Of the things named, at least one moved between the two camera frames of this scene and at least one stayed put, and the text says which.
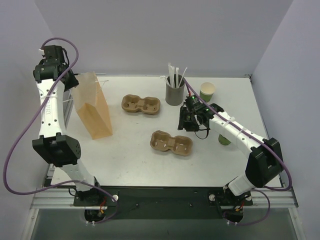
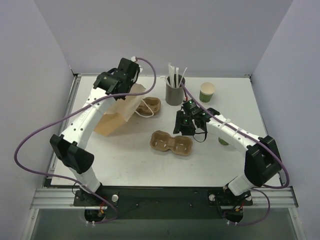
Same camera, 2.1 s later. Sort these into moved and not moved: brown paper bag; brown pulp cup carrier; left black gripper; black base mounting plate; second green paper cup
Moved: brown paper bag; left black gripper
Not moved: black base mounting plate; second green paper cup; brown pulp cup carrier
